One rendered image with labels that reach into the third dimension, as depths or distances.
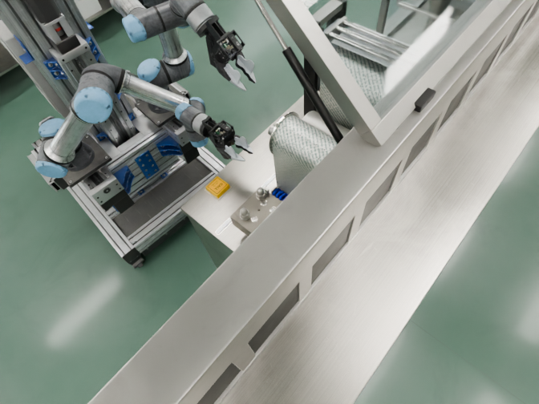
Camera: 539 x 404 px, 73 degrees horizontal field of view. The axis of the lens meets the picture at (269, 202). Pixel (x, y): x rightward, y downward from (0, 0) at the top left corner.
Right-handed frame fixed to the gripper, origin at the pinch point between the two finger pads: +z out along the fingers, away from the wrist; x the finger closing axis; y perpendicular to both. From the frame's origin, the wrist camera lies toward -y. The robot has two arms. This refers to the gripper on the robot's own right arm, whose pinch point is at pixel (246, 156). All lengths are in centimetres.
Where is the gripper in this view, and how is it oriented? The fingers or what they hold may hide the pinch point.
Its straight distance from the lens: 132.6
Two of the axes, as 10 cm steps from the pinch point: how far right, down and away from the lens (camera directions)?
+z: 7.5, 5.3, -3.9
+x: 6.6, -6.7, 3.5
